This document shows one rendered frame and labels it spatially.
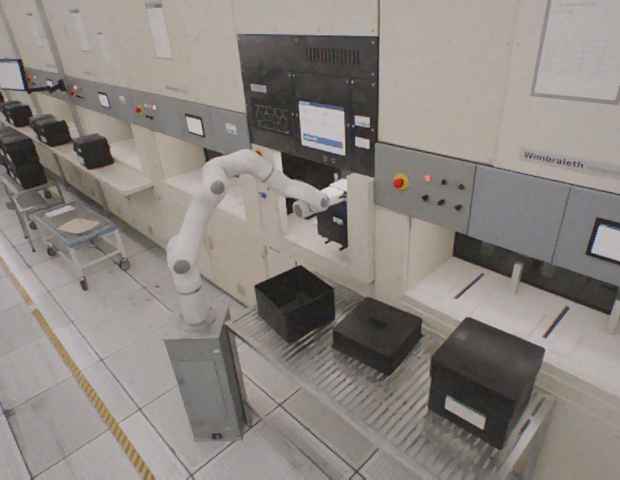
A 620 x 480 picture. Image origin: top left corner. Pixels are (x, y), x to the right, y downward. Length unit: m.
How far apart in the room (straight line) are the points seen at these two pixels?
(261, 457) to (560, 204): 1.88
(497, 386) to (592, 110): 0.85
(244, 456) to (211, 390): 0.43
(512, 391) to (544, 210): 0.57
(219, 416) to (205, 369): 0.35
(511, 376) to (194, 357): 1.39
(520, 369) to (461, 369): 0.19
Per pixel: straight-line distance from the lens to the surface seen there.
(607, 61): 1.43
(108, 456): 2.84
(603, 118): 1.46
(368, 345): 1.81
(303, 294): 2.24
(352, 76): 1.86
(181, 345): 2.18
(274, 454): 2.56
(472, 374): 1.55
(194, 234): 1.92
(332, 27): 1.91
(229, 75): 2.52
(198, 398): 2.43
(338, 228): 2.16
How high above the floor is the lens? 2.11
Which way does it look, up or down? 30 degrees down
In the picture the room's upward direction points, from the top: 4 degrees counter-clockwise
